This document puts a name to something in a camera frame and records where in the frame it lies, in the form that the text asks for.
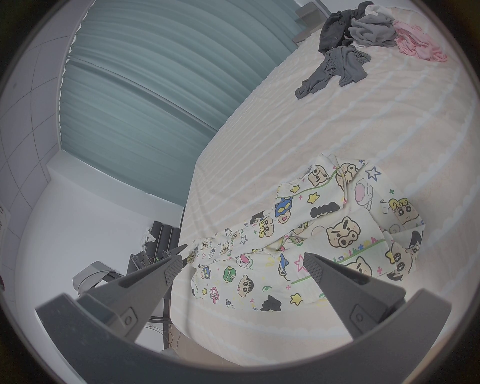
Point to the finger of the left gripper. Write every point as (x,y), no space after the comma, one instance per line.
(176,251)

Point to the light grey garment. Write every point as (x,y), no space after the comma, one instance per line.
(371,32)

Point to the blue-green curtain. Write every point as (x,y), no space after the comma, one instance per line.
(150,93)

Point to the bed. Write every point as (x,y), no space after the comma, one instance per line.
(375,131)

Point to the grey bedside table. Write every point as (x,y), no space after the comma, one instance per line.
(309,18)

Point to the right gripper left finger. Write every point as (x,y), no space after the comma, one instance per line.
(138,296)

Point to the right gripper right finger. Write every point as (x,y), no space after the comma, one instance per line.
(352,296)

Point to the dark grey garment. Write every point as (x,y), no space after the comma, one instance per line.
(341,67)

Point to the white printed pyjama top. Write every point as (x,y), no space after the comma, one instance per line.
(337,232)

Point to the pink garment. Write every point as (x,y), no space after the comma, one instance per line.
(416,43)

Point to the black garment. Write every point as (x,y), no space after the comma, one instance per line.
(333,30)

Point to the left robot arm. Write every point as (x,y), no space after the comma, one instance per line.
(92,273)

